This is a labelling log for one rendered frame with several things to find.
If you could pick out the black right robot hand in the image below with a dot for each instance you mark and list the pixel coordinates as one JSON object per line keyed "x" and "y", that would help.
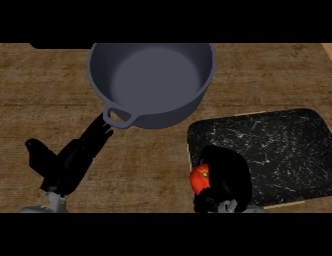
{"x": 228, "y": 180}

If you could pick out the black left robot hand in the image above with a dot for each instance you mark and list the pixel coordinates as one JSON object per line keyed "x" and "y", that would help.
{"x": 74, "y": 156}

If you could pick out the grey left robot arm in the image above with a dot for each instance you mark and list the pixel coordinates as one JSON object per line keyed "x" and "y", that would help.
{"x": 47, "y": 204}

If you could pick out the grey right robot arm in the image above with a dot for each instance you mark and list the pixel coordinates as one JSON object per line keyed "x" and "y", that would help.
{"x": 239, "y": 207}

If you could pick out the red tomato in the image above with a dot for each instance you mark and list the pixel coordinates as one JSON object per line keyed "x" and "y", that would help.
{"x": 199, "y": 178}

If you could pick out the black marble tray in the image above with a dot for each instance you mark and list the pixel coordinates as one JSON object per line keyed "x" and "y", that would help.
{"x": 291, "y": 150}

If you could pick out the grey metal pot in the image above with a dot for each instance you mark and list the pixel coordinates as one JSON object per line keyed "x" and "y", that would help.
{"x": 154, "y": 76}

